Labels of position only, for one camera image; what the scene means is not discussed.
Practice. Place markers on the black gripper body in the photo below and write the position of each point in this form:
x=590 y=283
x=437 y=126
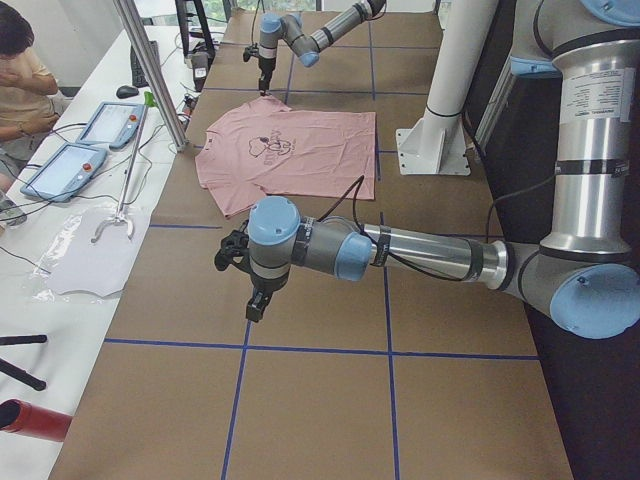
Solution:
x=263 y=285
x=264 y=66

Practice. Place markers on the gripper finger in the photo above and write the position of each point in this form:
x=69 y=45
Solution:
x=263 y=85
x=255 y=307

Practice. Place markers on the pink Snoopy t-shirt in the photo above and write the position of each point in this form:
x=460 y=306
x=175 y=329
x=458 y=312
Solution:
x=264 y=147

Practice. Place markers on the black box with label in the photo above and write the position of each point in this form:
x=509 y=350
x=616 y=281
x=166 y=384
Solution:
x=200 y=63

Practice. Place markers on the metal reacher grabber tool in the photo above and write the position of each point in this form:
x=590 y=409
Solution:
x=120 y=217

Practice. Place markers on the black keyboard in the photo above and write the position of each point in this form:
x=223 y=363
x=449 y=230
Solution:
x=137 y=73

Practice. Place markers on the black computer mouse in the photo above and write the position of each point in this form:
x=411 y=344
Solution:
x=126 y=91

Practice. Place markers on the far teach pendant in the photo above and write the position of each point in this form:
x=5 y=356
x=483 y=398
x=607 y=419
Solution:
x=113 y=124

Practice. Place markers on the teach pendant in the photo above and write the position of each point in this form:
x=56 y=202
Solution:
x=65 y=174
x=113 y=124

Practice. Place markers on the white cloth in plastic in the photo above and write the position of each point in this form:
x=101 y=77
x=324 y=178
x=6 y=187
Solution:
x=73 y=264

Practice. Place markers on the near teach pendant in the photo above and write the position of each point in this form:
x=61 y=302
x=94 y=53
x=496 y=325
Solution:
x=65 y=174

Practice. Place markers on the seated person beige shirt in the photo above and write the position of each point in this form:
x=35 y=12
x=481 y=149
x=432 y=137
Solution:
x=28 y=113

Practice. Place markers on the red cylinder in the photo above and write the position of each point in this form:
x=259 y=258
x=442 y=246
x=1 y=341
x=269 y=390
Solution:
x=23 y=418

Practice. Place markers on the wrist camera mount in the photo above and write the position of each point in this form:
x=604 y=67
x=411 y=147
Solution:
x=234 y=250
x=251 y=51

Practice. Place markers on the aluminium frame post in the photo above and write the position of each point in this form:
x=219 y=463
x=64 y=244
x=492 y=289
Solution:
x=133 y=25

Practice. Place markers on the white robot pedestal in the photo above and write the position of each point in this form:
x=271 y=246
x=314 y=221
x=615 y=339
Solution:
x=436 y=144

